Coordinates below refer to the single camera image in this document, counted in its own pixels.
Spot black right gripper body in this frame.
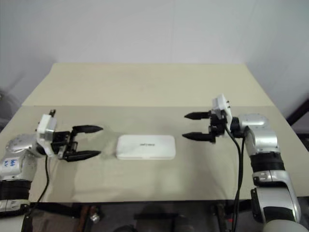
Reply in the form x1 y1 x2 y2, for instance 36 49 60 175
207 113 233 144

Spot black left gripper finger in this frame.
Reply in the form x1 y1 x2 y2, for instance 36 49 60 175
70 124 105 135
63 150 102 162

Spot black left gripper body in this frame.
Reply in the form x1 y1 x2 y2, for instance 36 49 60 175
51 129 80 160

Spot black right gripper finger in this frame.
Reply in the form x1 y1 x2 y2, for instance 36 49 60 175
183 111 213 121
182 131 213 143

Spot white pencil case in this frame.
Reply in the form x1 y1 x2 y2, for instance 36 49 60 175
116 134 176 161

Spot rusty table leg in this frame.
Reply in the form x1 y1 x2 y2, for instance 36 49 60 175
214 203 230 232
80 204 102 232

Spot dark slanted stand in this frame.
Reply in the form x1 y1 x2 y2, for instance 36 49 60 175
286 91 309 137

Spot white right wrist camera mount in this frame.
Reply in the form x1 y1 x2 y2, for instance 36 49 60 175
211 94 233 122

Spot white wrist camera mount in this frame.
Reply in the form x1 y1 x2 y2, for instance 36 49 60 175
36 113 61 160
211 94 233 122

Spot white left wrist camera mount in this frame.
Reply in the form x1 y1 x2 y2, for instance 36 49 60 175
36 113 61 160

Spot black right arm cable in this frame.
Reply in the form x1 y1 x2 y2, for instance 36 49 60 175
225 125 246 232

